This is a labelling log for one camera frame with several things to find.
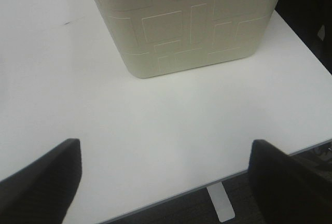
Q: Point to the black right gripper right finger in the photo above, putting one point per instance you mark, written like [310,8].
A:
[285,190]

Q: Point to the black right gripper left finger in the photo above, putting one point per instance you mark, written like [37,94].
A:
[43,191]

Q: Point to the white table leg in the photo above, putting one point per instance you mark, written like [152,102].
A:
[221,202]

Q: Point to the beige plastic laundry basket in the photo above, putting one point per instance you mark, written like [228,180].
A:
[157,37]

